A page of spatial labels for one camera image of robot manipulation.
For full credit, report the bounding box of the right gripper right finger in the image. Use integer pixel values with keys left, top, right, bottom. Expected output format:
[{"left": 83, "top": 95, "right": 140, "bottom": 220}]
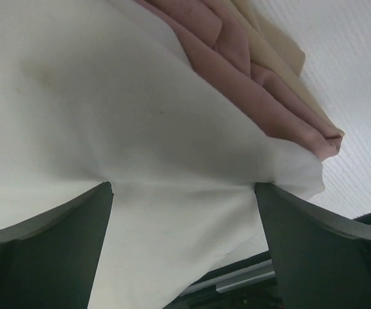
[{"left": 254, "top": 183, "right": 371, "bottom": 308}]

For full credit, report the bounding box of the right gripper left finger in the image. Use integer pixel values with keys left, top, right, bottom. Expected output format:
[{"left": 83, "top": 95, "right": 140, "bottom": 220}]
[{"left": 0, "top": 182, "right": 113, "bottom": 309}]

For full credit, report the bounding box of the cream white t shirt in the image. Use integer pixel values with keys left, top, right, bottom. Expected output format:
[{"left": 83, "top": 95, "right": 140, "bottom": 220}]
[{"left": 0, "top": 1, "right": 324, "bottom": 308}]

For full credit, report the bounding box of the beige folded t shirt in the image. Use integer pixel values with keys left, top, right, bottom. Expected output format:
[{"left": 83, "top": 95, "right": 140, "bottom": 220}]
[{"left": 227, "top": 0, "right": 346, "bottom": 139}]

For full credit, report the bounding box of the folded pink t shirt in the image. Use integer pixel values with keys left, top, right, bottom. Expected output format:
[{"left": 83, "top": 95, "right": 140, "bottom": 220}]
[{"left": 139, "top": 1, "right": 342, "bottom": 160}]

